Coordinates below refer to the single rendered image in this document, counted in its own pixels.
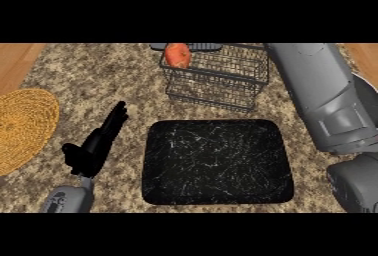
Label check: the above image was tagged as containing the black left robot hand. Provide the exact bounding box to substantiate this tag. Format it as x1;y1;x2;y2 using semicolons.
60;100;130;179

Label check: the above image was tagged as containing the black marble tray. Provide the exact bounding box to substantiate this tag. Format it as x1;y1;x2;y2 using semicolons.
141;118;295;206

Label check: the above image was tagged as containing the yellow woven placemat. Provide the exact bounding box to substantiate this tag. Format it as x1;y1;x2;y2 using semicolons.
0;88;60;177

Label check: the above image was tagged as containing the dark grey flat object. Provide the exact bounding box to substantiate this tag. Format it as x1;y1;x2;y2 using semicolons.
149;42;223;53

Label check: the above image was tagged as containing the dark wire tiered basket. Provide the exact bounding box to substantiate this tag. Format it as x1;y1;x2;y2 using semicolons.
159;42;271;113

